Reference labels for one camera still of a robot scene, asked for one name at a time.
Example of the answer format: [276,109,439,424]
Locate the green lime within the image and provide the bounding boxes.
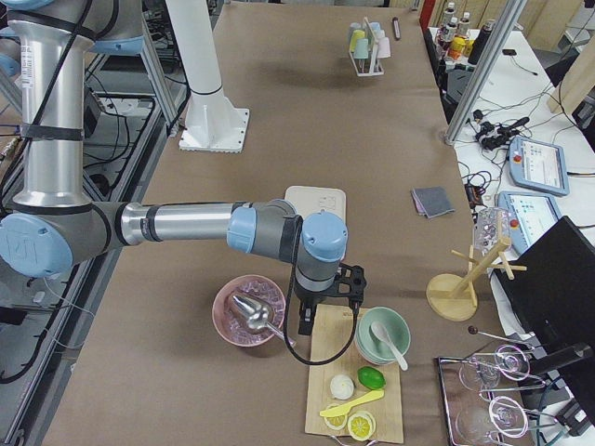
[357,366,386,390]

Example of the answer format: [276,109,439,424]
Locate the lemon half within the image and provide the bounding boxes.
[347,411,377,441]

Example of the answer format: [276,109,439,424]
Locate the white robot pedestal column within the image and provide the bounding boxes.
[166,0,250,153]

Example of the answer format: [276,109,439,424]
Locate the wine glass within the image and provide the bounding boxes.
[455,396,529,445]
[458,345,529,391]

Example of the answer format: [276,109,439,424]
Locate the cream rabbit tray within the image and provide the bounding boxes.
[284,186,347,224]

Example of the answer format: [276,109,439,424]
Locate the aluminium frame post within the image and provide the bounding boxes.
[444,0,527,146]

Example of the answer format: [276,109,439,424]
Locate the black bottle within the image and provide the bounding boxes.
[468,19,496,65]

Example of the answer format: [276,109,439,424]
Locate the white wire cup rack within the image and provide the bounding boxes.
[348,17,386,77]

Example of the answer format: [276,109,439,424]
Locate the black monitor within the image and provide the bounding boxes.
[496,216,594,348]

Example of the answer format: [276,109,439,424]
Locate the wine glass lower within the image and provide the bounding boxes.
[455,396,529,445]

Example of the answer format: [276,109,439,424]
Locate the pink plastic cup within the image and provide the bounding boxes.
[377,36,391,59]

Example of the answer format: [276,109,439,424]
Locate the grey folded cloth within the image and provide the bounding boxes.
[411,187,455,218]

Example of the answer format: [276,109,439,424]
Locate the pink bowl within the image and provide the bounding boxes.
[212,274,285,348]

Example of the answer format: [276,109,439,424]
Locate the green stacked bowls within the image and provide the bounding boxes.
[354,305,412,366]

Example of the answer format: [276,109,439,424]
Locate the yellow plastic knife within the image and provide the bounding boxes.
[319,389,385,418]

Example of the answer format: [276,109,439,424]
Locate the wine glass upper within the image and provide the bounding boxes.
[458,345,529,391]

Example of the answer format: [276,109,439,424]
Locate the yellow jar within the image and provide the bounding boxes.
[448,36,467,60]

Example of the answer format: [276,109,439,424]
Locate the lemon slice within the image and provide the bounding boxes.
[324,413,348,431]

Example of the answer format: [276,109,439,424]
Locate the blue teach pendant far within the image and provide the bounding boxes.
[509,136,570,196]

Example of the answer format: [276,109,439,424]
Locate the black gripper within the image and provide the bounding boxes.
[296,263,366,336]

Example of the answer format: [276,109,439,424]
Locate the black glass rack tray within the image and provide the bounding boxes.
[437,357,557,445]

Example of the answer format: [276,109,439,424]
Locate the blue teach pendant near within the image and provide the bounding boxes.
[497,191,562,255]

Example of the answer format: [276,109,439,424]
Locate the clear patterned glass cup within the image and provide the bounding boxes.
[473,207,509,254]

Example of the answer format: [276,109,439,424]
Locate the wooden mug tree stand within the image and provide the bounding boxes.
[426,236,527,321]

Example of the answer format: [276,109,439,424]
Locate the white ceramic spoon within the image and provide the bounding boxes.
[371,321,408,372]

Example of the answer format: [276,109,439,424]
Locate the metal ice scoop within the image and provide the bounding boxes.
[231,293,284,339]

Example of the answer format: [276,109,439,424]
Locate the blue teach pendant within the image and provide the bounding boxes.
[497,191,562,255]
[509,136,570,196]

